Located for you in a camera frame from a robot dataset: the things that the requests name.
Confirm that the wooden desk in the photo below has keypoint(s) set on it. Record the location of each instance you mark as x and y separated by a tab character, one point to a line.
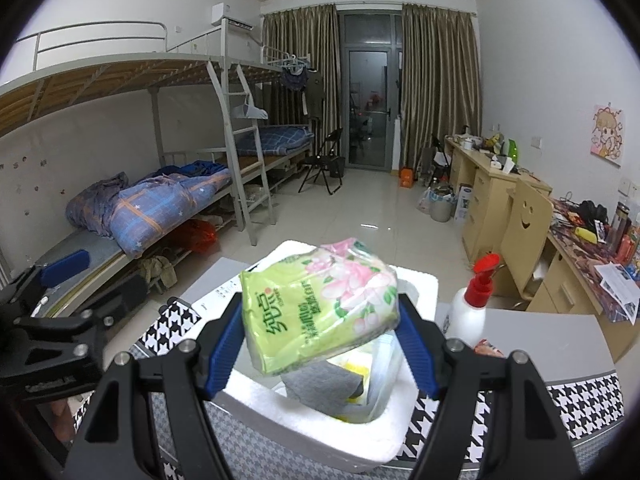
572	284

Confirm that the white air conditioner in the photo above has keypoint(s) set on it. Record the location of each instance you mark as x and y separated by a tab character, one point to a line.
223	11

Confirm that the left olive curtain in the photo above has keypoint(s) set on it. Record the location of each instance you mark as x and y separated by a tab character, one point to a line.
305	44

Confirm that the white tissue paper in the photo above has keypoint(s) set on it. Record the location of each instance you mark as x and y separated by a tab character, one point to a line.
382	358

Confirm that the red snack packet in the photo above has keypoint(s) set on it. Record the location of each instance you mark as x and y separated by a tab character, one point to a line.
486	348

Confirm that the grey knitted cloth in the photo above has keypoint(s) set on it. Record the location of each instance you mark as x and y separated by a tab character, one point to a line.
323	386

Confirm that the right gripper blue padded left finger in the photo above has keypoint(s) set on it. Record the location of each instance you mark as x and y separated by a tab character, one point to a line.
222	340

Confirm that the anime girl poster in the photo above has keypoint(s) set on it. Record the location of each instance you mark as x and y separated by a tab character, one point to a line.
607	134

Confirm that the metal bunk bed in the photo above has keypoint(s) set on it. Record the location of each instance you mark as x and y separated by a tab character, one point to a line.
72	124

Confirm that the orange bag on floor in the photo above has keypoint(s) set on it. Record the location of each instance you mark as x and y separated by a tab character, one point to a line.
406	178

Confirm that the white foam box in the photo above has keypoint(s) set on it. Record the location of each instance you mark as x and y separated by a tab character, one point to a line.
324	439

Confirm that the black folding chair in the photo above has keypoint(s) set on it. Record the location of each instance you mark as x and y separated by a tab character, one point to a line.
328	164

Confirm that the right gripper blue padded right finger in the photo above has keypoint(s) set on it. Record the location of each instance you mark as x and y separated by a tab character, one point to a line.
421	342

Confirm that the blue plaid quilt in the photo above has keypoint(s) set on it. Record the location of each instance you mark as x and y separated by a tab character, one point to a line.
137	215

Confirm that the person's left hand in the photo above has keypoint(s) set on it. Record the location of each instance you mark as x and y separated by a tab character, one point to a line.
67	415

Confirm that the olive curtain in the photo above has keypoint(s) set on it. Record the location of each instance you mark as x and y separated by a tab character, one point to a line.
305	44
440	79

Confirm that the wooden smiley chair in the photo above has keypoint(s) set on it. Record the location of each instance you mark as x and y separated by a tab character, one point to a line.
515	226

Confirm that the right olive curtain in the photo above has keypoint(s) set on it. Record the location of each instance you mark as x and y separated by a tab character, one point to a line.
440	79

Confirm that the white red pump bottle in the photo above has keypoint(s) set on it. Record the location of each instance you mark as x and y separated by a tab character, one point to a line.
466	316

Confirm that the green floral tissue pack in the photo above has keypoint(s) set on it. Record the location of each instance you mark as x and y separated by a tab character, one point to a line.
316	305

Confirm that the grey trash bin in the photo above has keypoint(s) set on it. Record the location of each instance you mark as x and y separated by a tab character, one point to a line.
442	199

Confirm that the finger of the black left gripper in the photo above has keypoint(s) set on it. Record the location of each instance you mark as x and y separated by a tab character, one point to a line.
49	275

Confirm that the houndstooth table cloth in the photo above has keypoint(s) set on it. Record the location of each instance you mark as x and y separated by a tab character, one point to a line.
591	409

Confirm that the glass balcony door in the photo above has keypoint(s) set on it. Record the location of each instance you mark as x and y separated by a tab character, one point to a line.
371	76

